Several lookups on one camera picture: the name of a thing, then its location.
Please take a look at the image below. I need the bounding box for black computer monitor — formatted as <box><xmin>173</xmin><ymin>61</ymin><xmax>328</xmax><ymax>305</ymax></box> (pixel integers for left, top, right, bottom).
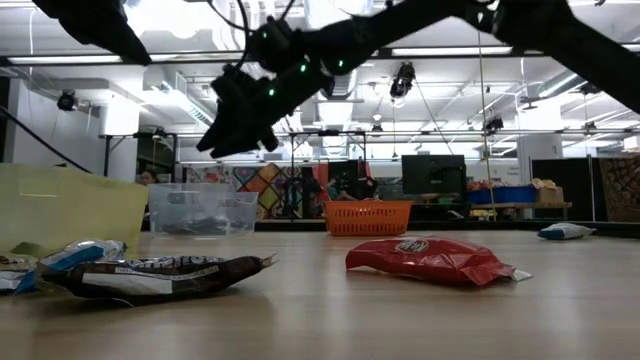
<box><xmin>400</xmin><ymin>154</ymin><xmax>468</xmax><ymax>197</ymax></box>

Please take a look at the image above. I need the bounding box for red KitKat candy bar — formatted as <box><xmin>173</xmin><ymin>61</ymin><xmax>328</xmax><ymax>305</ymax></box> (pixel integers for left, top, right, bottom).
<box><xmin>344</xmin><ymin>235</ymin><xmax>518</xmax><ymax>288</ymax></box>

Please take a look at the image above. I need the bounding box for blue storage bin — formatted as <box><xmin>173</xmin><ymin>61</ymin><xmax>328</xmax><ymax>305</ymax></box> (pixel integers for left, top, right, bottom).
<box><xmin>467</xmin><ymin>185</ymin><xmax>537</xmax><ymax>205</ymax></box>

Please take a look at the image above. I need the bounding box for floral patterned cloth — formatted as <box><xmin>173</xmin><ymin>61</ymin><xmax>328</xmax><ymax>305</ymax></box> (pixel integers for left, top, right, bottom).
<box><xmin>184</xmin><ymin>164</ymin><xmax>234</xmax><ymax>185</ymax></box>

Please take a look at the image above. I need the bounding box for black overhead frame beam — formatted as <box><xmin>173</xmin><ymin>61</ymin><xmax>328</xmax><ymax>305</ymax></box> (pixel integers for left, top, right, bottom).
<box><xmin>0</xmin><ymin>46</ymin><xmax>640</xmax><ymax>68</ymax></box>

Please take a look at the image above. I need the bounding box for yellow translucent plastic bin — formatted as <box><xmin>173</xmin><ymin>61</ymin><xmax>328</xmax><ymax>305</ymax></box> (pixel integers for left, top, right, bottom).
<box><xmin>0</xmin><ymin>163</ymin><xmax>150</xmax><ymax>256</ymax></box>

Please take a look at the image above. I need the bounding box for black table frame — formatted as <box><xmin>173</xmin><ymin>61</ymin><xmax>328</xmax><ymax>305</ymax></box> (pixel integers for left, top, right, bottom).
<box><xmin>141</xmin><ymin>218</ymin><xmax>640</xmax><ymax>233</ymax></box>

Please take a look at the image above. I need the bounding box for brown patterned hanging cloth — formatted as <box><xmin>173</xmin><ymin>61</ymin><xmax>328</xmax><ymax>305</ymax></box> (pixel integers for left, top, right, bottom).
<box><xmin>598</xmin><ymin>157</ymin><xmax>640</xmax><ymax>224</ymax></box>

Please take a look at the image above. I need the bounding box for orange plastic basket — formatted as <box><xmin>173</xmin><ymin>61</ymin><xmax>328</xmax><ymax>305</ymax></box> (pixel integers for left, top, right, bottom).
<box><xmin>322</xmin><ymin>200</ymin><xmax>415</xmax><ymax>237</ymax></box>

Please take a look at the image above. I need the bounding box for background wooden table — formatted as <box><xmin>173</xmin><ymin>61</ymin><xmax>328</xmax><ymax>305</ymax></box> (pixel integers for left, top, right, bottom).
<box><xmin>468</xmin><ymin>200</ymin><xmax>574</xmax><ymax>222</ymax></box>

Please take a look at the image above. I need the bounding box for silver ceiling air duct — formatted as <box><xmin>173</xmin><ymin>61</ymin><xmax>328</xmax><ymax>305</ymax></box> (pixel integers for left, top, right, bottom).
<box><xmin>302</xmin><ymin>0</ymin><xmax>375</xmax><ymax>104</ymax></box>

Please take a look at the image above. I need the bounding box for clear plastic bin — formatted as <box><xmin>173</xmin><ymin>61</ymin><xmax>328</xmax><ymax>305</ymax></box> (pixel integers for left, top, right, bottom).
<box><xmin>147</xmin><ymin>182</ymin><xmax>260</xmax><ymax>237</ymax></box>

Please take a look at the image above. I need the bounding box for brown Hershey's candy bar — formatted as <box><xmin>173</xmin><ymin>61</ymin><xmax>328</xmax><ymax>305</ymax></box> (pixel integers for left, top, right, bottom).
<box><xmin>162</xmin><ymin>218</ymin><xmax>209</xmax><ymax>237</ymax></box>
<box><xmin>124</xmin><ymin>254</ymin><xmax>227</xmax><ymax>270</ymax></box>
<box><xmin>38</xmin><ymin>253</ymin><xmax>277</xmax><ymax>307</ymax></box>
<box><xmin>199</xmin><ymin>215</ymin><xmax>250</xmax><ymax>235</ymax></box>

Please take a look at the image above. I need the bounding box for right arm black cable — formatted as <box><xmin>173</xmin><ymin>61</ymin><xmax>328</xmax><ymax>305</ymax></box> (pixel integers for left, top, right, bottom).
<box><xmin>205</xmin><ymin>0</ymin><xmax>297</xmax><ymax>69</ymax></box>

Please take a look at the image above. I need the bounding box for black partition panel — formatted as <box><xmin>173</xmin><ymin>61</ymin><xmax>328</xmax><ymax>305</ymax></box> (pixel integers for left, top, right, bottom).
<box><xmin>531</xmin><ymin>157</ymin><xmax>594</xmax><ymax>221</ymax></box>

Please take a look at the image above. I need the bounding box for cardboard box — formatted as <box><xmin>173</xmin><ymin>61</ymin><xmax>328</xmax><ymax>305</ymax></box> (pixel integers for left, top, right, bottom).
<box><xmin>530</xmin><ymin>178</ymin><xmax>565</xmax><ymax>205</ymax></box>

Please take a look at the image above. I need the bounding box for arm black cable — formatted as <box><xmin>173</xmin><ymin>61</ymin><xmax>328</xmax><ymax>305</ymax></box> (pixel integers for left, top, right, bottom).
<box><xmin>0</xmin><ymin>104</ymin><xmax>94</xmax><ymax>175</ymax></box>
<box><xmin>205</xmin><ymin>0</ymin><xmax>297</xmax><ymax>69</ymax></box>

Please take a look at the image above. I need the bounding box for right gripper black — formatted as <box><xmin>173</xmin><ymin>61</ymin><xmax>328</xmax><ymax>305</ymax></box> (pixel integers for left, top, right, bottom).
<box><xmin>196</xmin><ymin>64</ymin><xmax>321</xmax><ymax>160</ymax></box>

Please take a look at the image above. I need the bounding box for colourful patchwork quilt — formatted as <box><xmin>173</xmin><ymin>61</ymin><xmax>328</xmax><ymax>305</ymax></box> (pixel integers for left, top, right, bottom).
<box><xmin>231</xmin><ymin>162</ymin><xmax>304</xmax><ymax>220</ymax></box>

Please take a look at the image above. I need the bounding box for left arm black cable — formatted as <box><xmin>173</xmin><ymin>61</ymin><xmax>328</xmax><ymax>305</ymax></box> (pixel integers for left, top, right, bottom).
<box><xmin>0</xmin><ymin>104</ymin><xmax>94</xmax><ymax>175</ymax></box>

